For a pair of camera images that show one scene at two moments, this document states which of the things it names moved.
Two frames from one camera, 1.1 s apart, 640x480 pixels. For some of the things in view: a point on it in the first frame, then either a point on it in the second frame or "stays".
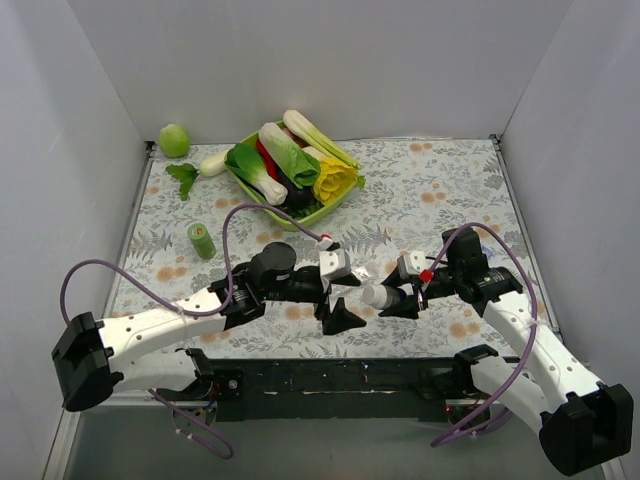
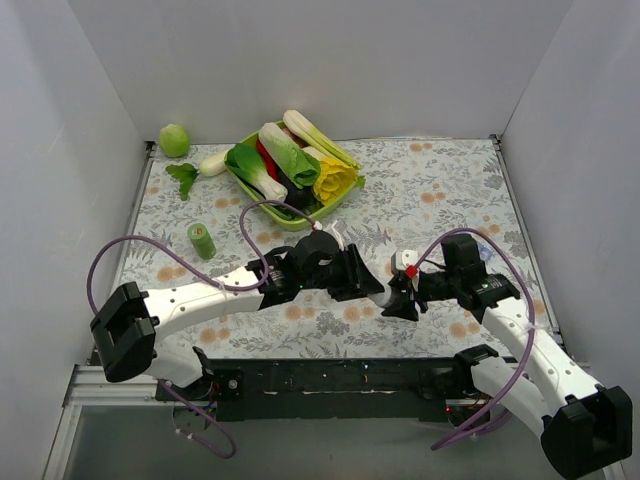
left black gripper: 324,293 to 347,270
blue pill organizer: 488,251 stays
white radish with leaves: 185,173 stays
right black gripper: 417,292 stays
